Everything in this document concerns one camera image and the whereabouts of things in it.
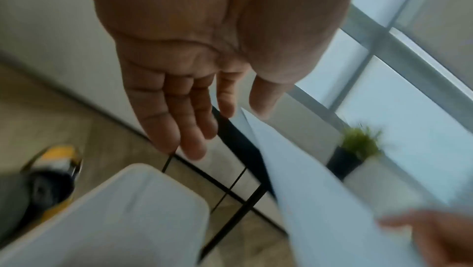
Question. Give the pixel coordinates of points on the white plastic bin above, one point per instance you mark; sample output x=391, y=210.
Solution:
x=111, y=222

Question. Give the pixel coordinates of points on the person's left hand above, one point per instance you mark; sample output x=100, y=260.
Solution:
x=207, y=26

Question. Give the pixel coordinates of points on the green plant in black pot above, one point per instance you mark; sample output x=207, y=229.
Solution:
x=354, y=149

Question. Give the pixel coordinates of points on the grey window frame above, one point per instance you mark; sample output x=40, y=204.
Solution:
x=399, y=46

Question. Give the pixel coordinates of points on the person's right hand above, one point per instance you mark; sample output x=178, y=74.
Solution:
x=439, y=239

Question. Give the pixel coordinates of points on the black metal frame table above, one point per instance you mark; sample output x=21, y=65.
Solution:
x=240, y=149

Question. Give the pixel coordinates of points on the yellow and black shoe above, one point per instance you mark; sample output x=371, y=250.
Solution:
x=55, y=172

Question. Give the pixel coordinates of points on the white paper sheet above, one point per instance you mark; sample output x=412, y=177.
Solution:
x=317, y=195

